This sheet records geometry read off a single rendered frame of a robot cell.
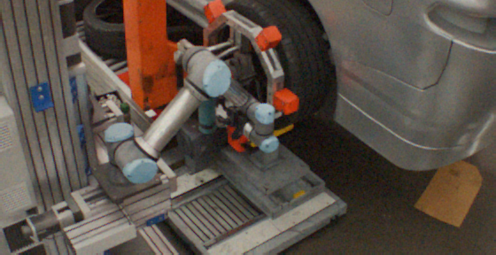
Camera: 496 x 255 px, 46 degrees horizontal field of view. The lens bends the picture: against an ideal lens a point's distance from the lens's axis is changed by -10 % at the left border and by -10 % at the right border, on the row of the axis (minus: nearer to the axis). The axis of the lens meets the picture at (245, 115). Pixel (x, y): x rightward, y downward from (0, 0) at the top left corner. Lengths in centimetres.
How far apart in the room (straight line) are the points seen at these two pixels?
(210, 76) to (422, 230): 177
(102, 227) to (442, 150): 141
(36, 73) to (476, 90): 165
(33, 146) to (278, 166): 152
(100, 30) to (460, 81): 259
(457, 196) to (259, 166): 121
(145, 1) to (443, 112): 148
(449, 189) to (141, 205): 196
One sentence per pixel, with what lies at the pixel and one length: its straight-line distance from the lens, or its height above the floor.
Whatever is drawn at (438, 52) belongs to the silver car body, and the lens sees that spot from 236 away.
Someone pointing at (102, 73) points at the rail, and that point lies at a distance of 402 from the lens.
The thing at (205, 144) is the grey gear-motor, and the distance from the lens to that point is 341.
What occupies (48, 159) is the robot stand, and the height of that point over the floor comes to 93.
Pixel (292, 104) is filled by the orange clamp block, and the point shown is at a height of 86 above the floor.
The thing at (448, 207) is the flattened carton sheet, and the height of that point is 1.
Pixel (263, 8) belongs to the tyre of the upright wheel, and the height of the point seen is 118.
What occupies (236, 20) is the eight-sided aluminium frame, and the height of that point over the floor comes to 112.
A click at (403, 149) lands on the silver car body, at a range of 266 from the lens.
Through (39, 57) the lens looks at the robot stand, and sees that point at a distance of 225.
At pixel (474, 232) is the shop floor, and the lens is 363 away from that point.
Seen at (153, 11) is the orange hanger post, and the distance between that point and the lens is 309.
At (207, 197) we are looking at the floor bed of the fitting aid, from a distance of 354.
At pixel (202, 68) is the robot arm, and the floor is 130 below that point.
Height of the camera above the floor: 250
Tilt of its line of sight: 37 degrees down
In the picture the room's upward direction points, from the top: 1 degrees clockwise
